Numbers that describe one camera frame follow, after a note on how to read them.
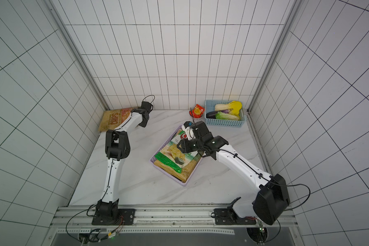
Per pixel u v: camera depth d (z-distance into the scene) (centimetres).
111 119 114
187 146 67
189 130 70
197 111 113
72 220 64
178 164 81
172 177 79
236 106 110
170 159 83
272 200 39
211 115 111
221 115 107
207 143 57
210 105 121
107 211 64
